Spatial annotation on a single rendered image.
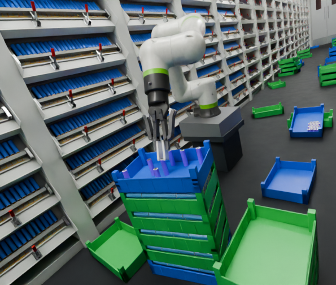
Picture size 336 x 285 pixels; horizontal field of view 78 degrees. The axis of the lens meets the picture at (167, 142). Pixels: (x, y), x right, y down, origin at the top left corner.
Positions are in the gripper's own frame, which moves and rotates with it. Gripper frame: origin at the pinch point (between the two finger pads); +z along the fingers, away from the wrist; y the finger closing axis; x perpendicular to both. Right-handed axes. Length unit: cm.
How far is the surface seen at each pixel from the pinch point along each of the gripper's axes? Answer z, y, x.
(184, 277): 47.7, 0.1, -9.2
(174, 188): 11.7, -7.0, 7.7
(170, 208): 18.9, -3.3, 4.3
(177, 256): 38.2, 0.4, -4.7
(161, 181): 9.5, -3.6, 8.8
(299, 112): -25, -58, -143
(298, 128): -11, -54, -129
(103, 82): -44, 49, -26
